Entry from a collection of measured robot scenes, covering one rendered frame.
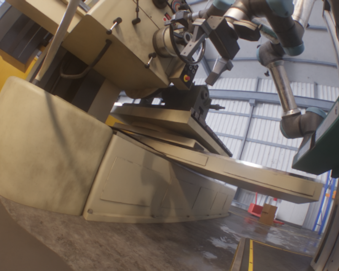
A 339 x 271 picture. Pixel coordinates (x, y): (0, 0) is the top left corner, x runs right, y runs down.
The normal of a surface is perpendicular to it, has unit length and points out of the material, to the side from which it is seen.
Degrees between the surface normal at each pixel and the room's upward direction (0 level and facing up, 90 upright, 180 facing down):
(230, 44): 113
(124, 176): 90
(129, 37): 90
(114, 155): 90
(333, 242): 90
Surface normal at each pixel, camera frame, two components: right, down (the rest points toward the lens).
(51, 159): 0.74, 0.17
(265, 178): -0.56, -0.38
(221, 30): 0.57, 0.54
